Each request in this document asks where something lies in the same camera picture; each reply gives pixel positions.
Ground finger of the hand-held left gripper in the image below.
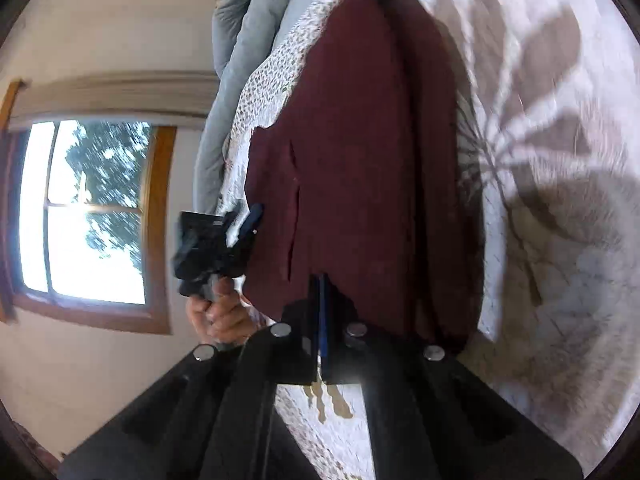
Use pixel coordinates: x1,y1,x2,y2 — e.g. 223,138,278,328
227,202,265,261

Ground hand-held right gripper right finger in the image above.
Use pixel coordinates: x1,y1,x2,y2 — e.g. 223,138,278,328
320,274,583,480

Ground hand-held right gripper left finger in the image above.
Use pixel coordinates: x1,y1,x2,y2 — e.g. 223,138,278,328
57,274,321,480

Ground maroon pants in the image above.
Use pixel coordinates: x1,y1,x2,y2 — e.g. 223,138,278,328
241,0,488,356

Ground person's left hand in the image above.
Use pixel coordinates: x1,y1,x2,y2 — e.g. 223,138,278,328
186,277,257,347

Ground wooden framed window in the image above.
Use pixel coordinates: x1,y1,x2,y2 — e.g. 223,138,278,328
0,79,178,336

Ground grey comforter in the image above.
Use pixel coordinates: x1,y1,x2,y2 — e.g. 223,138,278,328
192,0,307,217

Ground light blue bed sheet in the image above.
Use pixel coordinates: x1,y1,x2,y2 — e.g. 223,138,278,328
270,0,353,53

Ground floral quilted bedspread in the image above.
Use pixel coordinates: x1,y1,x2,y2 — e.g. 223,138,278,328
220,0,633,480

